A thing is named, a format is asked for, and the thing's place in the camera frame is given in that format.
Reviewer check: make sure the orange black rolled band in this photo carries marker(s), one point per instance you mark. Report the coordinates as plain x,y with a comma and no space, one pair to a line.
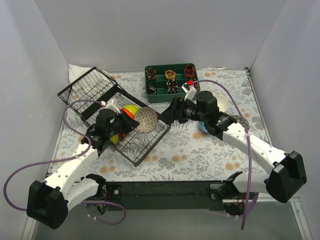
190,71

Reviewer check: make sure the black base bar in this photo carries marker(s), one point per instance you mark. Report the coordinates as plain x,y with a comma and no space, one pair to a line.
172,195

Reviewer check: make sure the red floral patterned bowl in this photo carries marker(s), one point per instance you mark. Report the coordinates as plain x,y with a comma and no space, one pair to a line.
244,122

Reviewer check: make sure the brown lattice patterned bowl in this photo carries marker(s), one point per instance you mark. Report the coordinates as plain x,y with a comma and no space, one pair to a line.
147,118

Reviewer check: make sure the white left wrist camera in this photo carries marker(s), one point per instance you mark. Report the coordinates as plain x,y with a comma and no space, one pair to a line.
110,104

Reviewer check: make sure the white bowl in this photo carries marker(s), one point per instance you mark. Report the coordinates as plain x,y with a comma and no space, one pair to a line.
222,103

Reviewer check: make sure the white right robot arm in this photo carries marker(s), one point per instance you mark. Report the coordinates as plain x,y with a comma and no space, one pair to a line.
284,172

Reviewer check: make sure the black wire dish rack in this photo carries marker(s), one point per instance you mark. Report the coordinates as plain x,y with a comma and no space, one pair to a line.
83,97

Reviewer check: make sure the blue bowl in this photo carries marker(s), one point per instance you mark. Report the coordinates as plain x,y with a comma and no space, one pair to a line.
202,128

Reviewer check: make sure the yellow rolled band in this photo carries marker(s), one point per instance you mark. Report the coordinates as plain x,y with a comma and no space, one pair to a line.
170,74

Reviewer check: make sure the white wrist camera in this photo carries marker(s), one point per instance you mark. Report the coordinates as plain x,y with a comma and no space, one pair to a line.
110,104
189,89

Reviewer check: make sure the pink floral rolled band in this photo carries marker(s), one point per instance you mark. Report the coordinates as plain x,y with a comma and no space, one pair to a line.
196,85

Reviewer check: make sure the green compartment tray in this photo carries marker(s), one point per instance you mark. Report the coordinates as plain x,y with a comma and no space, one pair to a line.
165,82

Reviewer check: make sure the grey white item in tray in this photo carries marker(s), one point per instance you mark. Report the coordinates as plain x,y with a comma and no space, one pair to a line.
151,89

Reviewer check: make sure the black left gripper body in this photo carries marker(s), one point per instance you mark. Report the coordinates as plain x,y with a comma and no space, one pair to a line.
125,122

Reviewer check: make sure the orange bowl behind lime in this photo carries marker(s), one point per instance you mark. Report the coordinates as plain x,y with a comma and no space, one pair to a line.
128,113

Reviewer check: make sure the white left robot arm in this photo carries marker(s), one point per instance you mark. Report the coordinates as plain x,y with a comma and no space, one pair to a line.
50,200

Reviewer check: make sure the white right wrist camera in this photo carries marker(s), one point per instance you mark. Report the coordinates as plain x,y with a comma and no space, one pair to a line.
189,89

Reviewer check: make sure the white cloth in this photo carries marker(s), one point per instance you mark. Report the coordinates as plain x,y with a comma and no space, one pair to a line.
75,72

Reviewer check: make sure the small lime green bowl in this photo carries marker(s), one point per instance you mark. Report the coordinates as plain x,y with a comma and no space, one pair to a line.
114,139

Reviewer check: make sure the brown spotted rolled band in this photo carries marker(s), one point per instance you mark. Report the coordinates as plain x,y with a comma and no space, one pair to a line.
150,74

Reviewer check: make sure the aluminium frame rail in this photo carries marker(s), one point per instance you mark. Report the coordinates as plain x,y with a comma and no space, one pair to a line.
180,217

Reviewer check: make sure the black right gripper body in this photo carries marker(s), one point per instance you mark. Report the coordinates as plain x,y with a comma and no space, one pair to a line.
178,111

